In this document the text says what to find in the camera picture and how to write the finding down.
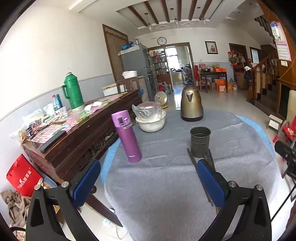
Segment blue table cover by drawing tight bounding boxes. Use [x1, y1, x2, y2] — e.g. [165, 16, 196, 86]
[100, 112, 275, 179]

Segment wooden stair railing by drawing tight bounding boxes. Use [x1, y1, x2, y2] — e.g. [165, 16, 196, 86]
[246, 50, 280, 103]

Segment dark wooden side table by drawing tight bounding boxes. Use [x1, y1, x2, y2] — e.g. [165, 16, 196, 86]
[199, 71, 228, 93]

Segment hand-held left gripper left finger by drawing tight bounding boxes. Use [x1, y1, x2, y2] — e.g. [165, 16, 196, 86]
[25, 158, 101, 241]

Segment green thermos flask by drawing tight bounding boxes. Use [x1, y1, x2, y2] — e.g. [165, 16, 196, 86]
[62, 72, 85, 110]

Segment wall calendar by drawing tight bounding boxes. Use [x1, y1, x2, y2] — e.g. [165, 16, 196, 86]
[269, 21, 292, 62]

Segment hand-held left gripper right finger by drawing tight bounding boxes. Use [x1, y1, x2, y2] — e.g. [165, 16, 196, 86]
[196, 159, 273, 241]

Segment dark wooden sideboard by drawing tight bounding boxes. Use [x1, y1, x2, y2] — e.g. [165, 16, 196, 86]
[22, 89, 142, 227]

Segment red plastic stool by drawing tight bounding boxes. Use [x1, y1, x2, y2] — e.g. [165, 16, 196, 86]
[273, 119, 296, 149]

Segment black cable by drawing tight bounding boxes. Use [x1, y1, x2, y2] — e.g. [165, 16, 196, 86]
[270, 192, 292, 221]

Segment grey table cloth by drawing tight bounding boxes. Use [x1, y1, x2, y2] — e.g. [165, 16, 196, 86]
[104, 108, 281, 241]

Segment wooden kitchen door frame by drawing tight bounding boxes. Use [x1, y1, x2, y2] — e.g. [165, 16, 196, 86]
[147, 42, 195, 91]

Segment red paper bag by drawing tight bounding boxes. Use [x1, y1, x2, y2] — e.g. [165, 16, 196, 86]
[6, 154, 43, 197]

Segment wooden chair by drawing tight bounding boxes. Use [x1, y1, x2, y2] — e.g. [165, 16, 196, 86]
[116, 76, 140, 93]

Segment white step stool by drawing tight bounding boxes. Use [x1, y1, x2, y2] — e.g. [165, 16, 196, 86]
[268, 114, 284, 130]

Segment brown crumpled cloth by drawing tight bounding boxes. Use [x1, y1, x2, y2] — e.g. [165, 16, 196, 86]
[0, 189, 31, 229]

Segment pink checkered table cover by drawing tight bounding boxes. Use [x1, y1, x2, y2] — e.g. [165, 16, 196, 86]
[30, 91, 129, 143]

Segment purple thermos bottle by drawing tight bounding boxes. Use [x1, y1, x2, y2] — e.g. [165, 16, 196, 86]
[111, 110, 142, 163]

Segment metal pot in plastic bag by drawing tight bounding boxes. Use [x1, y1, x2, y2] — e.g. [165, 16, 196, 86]
[132, 101, 163, 122]

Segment dark metal utensil holder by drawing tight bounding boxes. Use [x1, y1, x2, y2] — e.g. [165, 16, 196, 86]
[190, 126, 211, 158]

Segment white rice cooker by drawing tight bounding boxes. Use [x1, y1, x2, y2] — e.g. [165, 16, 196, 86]
[122, 70, 138, 79]

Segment bronze electric kettle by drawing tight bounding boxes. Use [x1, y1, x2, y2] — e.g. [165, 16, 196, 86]
[180, 86, 204, 122]

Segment brown wooden door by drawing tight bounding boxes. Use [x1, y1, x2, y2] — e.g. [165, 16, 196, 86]
[102, 24, 129, 81]

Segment white crumpled paper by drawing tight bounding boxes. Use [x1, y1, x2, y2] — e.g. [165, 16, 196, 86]
[84, 101, 103, 112]

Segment framed wall picture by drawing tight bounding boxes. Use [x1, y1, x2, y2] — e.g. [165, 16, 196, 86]
[205, 41, 218, 55]

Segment black flat case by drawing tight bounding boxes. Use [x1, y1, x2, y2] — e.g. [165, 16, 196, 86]
[39, 130, 67, 153]

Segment bundle of dark chopsticks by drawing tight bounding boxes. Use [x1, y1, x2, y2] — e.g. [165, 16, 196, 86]
[187, 148, 223, 214]

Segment orange gift boxes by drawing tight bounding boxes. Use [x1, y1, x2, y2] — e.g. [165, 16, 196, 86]
[216, 79, 233, 93]

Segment grey refrigerator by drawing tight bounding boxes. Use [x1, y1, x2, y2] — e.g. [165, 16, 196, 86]
[121, 44, 154, 101]

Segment clear bottle with red cap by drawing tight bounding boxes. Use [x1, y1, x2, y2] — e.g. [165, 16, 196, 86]
[51, 94, 63, 115]

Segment small electric fan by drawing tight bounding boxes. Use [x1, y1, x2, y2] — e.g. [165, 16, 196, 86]
[154, 91, 168, 109]

